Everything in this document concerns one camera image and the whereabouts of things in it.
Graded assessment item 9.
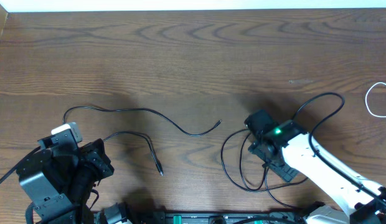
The black USB cable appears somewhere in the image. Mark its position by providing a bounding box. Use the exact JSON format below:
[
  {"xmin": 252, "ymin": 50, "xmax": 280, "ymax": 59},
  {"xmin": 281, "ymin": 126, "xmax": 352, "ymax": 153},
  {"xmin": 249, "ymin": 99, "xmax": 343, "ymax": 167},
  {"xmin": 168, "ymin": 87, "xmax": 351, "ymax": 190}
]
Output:
[
  {"xmin": 62, "ymin": 105, "xmax": 222, "ymax": 177},
  {"xmin": 220, "ymin": 128, "xmax": 309, "ymax": 210}
]

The white USB cable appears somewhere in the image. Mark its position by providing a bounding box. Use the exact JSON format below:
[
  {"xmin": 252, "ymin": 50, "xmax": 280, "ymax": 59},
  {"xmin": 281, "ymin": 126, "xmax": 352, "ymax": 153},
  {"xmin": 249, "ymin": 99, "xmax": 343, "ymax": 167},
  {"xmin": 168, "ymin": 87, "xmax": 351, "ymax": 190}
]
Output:
[{"xmin": 364, "ymin": 82, "xmax": 386, "ymax": 118}]

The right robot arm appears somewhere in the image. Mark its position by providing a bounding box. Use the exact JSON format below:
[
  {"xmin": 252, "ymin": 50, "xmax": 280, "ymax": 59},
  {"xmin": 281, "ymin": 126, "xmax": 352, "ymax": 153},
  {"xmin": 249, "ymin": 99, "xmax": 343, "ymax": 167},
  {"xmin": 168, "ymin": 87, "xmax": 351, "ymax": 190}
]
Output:
[{"xmin": 245, "ymin": 110, "xmax": 386, "ymax": 223}]

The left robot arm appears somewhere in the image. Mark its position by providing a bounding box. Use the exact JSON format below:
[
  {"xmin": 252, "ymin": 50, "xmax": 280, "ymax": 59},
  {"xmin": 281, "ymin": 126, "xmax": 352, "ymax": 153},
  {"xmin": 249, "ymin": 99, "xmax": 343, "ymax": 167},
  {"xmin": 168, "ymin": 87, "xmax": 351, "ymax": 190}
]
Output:
[{"xmin": 17, "ymin": 139, "xmax": 114, "ymax": 223}]

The black right camera cable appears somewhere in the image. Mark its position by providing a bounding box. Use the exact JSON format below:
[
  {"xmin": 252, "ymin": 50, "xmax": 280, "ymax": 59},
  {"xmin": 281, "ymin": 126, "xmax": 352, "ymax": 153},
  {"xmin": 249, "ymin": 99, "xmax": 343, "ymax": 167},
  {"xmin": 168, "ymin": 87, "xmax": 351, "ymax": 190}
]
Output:
[{"xmin": 291, "ymin": 91, "xmax": 386, "ymax": 206}]

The black camera cable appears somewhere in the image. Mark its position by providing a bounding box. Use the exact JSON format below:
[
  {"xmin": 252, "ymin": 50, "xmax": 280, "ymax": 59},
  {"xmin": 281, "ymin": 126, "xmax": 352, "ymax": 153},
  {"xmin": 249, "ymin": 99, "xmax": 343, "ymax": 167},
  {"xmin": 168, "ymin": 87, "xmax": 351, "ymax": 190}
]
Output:
[
  {"xmin": 0, "ymin": 146, "xmax": 41, "ymax": 191},
  {"xmin": 291, "ymin": 91, "xmax": 386, "ymax": 206}
]

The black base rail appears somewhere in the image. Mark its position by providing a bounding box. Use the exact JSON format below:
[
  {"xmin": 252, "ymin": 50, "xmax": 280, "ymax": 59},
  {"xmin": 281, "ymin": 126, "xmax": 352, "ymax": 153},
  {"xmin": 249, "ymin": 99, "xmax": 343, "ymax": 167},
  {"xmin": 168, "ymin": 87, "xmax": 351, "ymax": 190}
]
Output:
[{"xmin": 93, "ymin": 202, "xmax": 377, "ymax": 224}]

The black left camera cable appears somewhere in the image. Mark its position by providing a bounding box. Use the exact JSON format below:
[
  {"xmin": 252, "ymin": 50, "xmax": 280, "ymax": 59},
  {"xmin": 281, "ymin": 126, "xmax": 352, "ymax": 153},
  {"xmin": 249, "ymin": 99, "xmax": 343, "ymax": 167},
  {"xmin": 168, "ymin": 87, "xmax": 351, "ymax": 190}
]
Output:
[{"xmin": 0, "ymin": 146, "xmax": 41, "ymax": 191}]

